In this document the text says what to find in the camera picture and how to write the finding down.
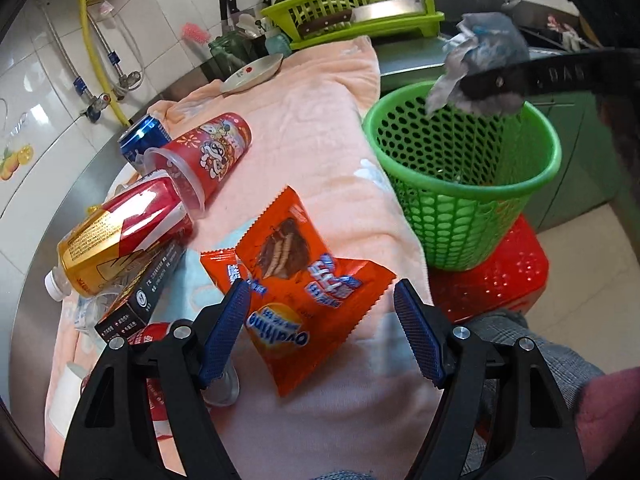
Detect black cardboard box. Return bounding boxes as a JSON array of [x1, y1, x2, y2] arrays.
[[96, 240, 186, 344]]

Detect grey paper trash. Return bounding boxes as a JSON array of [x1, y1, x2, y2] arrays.
[[425, 12, 530, 116]]

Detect red yellow labelled bottle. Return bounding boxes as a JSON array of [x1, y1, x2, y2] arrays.
[[44, 170, 193, 301]]

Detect orange Ovaltine snack wrapper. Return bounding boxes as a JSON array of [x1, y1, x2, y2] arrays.
[[201, 248, 395, 396]]

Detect orange wafer snack wrapper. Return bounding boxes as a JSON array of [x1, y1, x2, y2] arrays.
[[235, 186, 328, 302]]

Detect red printed plastic cup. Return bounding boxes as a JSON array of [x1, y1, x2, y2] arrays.
[[143, 113, 252, 218]]

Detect blue drink can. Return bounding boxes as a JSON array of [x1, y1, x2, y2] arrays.
[[118, 115, 171, 176]]

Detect red plastic stool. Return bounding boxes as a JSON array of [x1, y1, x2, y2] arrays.
[[428, 216, 549, 323]]

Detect green plastic waste basket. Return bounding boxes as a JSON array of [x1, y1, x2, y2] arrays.
[[362, 81, 562, 271]]

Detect pink towel with blue print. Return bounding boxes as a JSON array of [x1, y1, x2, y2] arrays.
[[150, 37, 440, 479]]

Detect green dish rack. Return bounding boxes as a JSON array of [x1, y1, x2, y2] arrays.
[[262, 0, 445, 50]]

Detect white ceramic plate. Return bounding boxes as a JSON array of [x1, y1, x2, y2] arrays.
[[220, 53, 284, 94]]

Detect green knife holder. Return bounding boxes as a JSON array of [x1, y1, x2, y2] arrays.
[[208, 30, 259, 79]]

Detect pink bottle brush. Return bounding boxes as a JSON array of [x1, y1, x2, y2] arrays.
[[181, 23, 210, 46]]

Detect cleaver with wooden handle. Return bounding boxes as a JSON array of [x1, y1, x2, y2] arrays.
[[297, 0, 426, 37]]

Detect yellow gas hose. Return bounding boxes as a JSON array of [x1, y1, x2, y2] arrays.
[[74, 0, 132, 129]]

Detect wall water valves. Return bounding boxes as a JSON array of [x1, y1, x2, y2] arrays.
[[38, 3, 144, 126]]

